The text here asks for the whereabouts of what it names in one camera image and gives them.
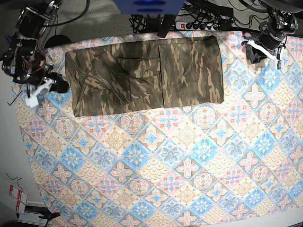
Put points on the blue clamp lower left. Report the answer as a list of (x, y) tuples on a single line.
[(48, 215)]

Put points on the blue clamp upper left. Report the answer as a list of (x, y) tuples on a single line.
[(8, 38)]

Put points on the patterned tile tablecloth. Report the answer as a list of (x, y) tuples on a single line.
[(177, 167)]

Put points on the camouflage T-shirt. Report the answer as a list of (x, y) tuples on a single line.
[(135, 76)]

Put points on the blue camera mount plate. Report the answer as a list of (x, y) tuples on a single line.
[(170, 7)]

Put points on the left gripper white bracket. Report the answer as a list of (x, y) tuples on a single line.
[(262, 48)]

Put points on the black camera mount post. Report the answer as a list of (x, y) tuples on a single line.
[(166, 24)]

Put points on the blue clamp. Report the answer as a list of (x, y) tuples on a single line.
[(48, 215), (8, 38)]

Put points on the white power strip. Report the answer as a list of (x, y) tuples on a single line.
[(188, 26)]

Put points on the red white label tag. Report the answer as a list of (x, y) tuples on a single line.
[(21, 199)]

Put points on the black hex key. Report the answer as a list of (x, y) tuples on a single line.
[(12, 102)]

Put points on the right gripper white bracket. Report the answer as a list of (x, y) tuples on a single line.
[(41, 81)]

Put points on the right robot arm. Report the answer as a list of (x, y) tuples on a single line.
[(25, 61)]

